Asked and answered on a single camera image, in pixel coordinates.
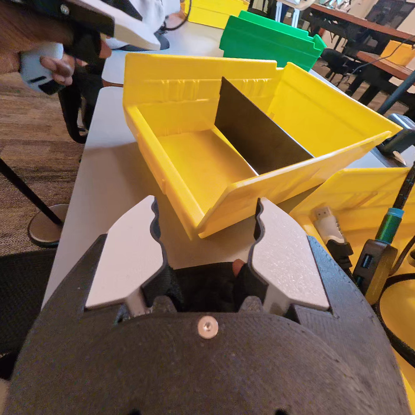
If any black light stand pole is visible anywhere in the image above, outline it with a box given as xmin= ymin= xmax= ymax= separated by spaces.
xmin=378 ymin=70 xmax=415 ymax=115

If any grey stand base block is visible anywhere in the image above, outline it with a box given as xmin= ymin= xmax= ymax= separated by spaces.
xmin=378 ymin=113 xmax=415 ymax=156

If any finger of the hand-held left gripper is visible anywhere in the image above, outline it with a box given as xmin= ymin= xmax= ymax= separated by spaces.
xmin=114 ymin=14 xmax=161 ymax=51

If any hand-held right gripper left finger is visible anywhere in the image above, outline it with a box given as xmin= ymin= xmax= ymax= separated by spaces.
xmin=85 ymin=195 xmax=167 ymax=317

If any yellow bin with divider slots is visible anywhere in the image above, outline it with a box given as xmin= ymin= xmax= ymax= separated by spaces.
xmin=123 ymin=53 xmax=402 ymax=240

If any green plastic bin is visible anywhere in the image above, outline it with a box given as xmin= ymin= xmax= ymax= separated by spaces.
xmin=220 ymin=10 xmax=326 ymax=71

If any dark grey port hub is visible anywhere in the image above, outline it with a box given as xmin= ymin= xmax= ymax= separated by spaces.
xmin=353 ymin=239 xmax=399 ymax=297

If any black floor stand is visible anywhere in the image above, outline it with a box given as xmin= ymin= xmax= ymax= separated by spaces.
xmin=0 ymin=157 xmax=70 ymax=248

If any white board stand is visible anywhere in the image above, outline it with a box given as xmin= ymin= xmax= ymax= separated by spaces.
xmin=276 ymin=0 xmax=302 ymax=28

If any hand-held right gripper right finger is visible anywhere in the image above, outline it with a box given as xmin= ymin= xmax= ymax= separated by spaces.
xmin=250 ymin=198 xmax=330 ymax=317

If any black braided hdmi cable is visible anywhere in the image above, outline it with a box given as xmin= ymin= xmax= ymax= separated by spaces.
xmin=373 ymin=162 xmax=415 ymax=368

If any small yellow bin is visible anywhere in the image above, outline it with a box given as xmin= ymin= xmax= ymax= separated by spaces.
xmin=381 ymin=40 xmax=415 ymax=65

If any person's left hand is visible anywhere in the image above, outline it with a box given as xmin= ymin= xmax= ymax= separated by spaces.
xmin=0 ymin=5 xmax=112 ymax=86

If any wooden office desk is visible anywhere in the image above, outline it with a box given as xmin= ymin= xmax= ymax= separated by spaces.
xmin=310 ymin=3 xmax=415 ymax=81

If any black bin divider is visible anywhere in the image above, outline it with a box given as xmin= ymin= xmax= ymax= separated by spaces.
xmin=215 ymin=77 xmax=314 ymax=176

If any white plug black cable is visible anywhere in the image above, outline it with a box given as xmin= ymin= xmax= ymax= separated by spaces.
xmin=312 ymin=206 xmax=354 ymax=271

